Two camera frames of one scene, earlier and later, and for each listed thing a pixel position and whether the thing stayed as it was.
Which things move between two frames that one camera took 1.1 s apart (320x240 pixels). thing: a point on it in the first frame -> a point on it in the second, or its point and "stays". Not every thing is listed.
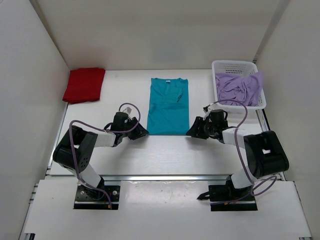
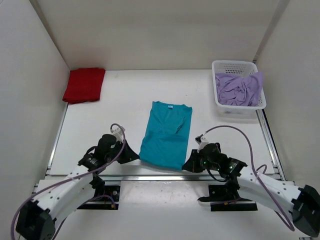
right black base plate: (228, 198) stays
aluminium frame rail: (166, 178) stays
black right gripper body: (205, 128) -> (201, 163)
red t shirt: (84, 84) stays
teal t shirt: (168, 107) -> (167, 135)
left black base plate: (102, 197) stays
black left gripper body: (134, 133) -> (120, 152)
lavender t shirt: (246, 89) stays
